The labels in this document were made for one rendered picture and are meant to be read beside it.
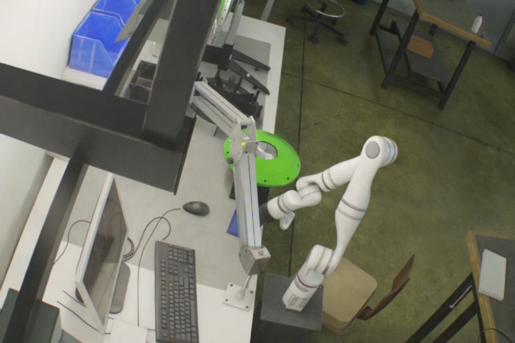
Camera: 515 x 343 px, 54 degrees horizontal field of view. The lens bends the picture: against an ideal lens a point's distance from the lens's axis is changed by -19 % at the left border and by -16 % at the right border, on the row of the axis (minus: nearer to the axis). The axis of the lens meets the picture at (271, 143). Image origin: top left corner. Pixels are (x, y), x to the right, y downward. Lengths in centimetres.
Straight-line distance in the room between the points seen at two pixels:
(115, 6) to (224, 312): 142
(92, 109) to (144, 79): 224
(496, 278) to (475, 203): 217
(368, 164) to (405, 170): 269
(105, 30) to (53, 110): 182
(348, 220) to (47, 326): 150
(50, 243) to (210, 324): 147
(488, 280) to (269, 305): 102
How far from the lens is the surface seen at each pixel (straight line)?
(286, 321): 219
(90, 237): 171
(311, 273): 207
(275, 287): 226
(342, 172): 198
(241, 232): 194
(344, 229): 195
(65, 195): 62
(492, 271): 266
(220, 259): 219
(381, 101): 517
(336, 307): 261
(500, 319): 254
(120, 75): 79
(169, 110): 58
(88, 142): 63
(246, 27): 351
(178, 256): 213
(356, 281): 275
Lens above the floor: 260
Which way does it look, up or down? 38 degrees down
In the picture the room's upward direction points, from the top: 22 degrees clockwise
